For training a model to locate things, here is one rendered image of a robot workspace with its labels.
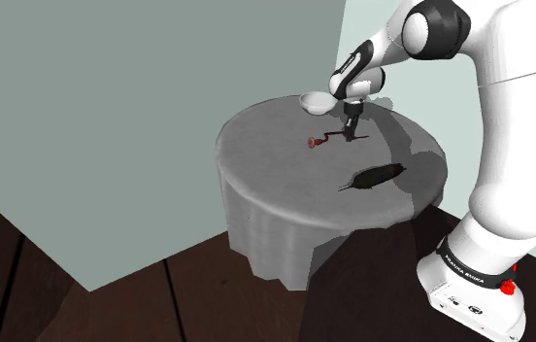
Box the dark red corkscrew tool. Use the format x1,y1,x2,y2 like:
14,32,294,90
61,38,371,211
307,130,371,150

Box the white bowl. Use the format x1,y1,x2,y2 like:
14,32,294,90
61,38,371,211
298,90,339,117

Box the dark brown feather-shaped object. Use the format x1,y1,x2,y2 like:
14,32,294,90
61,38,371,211
337,162,408,192

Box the round table with grey cloth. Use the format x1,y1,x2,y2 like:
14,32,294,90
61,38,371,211
214,94,449,291

